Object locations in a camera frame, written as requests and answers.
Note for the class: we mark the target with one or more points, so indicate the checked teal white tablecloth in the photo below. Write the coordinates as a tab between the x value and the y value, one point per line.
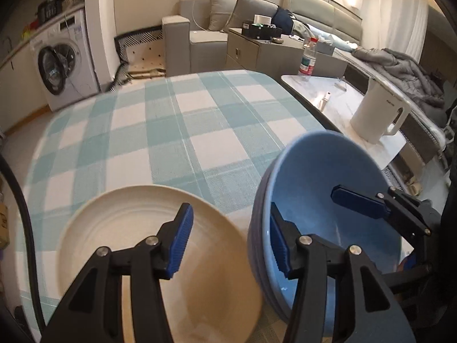
178	143

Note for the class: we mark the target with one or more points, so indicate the bed with padded headboard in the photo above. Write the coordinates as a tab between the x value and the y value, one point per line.
321	7

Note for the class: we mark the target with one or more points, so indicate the grey drawer cabinet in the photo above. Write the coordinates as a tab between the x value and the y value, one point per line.
271	57

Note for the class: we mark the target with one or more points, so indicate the grey duvet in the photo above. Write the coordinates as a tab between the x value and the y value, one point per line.
400	71

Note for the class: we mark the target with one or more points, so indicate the clear small stand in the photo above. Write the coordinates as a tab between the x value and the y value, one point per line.
341	85

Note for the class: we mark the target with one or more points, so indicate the black organizer tray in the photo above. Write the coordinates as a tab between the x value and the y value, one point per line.
260	32

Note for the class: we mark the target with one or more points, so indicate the clear water bottle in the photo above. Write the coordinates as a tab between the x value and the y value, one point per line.
307	60

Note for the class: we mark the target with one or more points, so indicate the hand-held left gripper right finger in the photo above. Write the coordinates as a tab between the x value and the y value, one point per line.
277	246

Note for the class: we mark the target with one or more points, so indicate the white electric kettle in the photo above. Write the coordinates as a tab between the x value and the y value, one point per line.
375	114

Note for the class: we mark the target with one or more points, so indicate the white marble side table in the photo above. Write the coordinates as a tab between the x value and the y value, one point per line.
321	89

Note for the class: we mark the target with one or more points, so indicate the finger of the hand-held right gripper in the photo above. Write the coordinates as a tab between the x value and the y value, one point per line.
357	200
410	275

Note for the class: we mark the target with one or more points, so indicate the cream speckled plate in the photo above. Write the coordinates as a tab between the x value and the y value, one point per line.
117	214

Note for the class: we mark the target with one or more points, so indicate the small white tube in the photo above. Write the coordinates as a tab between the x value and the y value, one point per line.
324	100

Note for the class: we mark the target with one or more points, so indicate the grey pillow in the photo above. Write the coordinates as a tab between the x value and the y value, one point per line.
221	12
250	10

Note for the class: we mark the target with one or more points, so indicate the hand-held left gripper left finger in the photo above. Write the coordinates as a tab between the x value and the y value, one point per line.
180	243

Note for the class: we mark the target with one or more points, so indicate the white washing machine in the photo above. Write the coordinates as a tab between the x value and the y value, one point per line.
78	78

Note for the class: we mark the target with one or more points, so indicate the grey sofa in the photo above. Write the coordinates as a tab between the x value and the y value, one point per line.
176	50

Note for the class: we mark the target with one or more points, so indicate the black pressure cooker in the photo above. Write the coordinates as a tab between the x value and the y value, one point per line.
50	10

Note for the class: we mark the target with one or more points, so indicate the tissue box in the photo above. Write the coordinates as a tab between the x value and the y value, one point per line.
324	48

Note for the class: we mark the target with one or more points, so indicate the black white patterned rug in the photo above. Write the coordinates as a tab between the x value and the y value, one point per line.
142	57

